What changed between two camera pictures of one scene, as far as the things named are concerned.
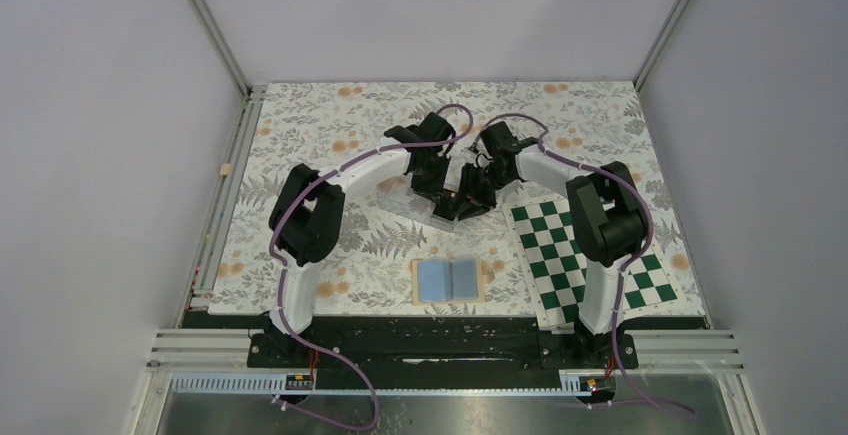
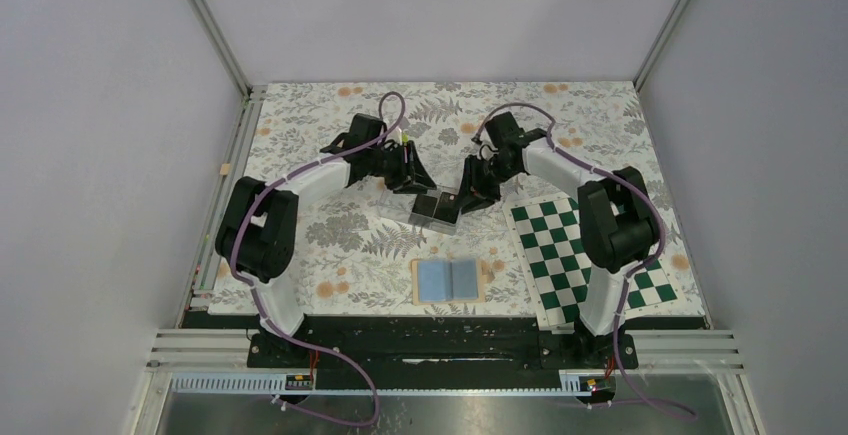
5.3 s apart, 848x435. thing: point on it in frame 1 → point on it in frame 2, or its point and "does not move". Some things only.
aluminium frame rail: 200,293 does not move
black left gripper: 432,191 → 411,172
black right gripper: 476,201 does not move
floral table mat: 381,184 does not move
